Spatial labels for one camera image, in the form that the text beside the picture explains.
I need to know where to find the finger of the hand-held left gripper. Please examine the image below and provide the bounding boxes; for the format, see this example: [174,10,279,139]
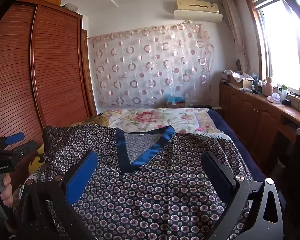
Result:
[0,132,25,147]
[14,141,38,157]

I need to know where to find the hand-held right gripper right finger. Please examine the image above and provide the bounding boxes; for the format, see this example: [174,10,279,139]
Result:
[201,151,283,240]

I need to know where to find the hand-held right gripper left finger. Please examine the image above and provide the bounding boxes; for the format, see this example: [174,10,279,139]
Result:
[17,151,98,240]

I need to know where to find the navy circle-patterned blouse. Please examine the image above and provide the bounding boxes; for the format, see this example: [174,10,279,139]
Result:
[22,125,255,240]

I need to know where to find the person's left hand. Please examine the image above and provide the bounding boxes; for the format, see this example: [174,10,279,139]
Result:
[0,174,14,211]

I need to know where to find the navy plush blanket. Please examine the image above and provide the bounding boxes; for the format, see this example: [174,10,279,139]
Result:
[207,108,264,183]

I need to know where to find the yellow patterned pillow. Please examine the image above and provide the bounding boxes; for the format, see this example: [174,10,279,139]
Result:
[27,112,110,180]

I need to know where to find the long wooden cabinet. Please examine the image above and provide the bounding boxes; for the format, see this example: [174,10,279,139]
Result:
[219,81,300,180]

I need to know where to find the round waste bin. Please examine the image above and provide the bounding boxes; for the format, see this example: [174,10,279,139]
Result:
[277,154,290,167]

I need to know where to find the cardboard box with blue tissue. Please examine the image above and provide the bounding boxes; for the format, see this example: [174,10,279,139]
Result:
[166,93,186,109]

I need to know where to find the wooden slatted wardrobe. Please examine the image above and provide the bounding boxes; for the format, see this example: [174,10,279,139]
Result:
[0,0,98,188]

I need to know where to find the open cardboard box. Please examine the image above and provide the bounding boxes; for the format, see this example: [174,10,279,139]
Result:
[230,71,255,89]

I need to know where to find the pink plastic bag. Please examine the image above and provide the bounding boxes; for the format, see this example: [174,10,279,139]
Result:
[267,92,282,104]

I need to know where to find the small patterned box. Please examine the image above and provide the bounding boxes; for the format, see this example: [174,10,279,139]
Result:
[221,69,232,83]

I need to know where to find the pink bottle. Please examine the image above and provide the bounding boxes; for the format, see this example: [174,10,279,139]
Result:
[262,77,274,96]

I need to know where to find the pink circle-patterned sheer cloth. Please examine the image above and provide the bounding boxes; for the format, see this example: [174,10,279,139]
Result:
[89,24,214,107]

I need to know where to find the gathered beige window curtain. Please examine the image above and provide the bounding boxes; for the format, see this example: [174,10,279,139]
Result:
[222,0,249,73]

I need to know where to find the wooden framed window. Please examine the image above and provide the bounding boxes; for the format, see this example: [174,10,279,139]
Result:
[244,0,300,98]

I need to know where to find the cream wall air conditioner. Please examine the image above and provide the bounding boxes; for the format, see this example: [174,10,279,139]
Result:
[175,0,220,13]

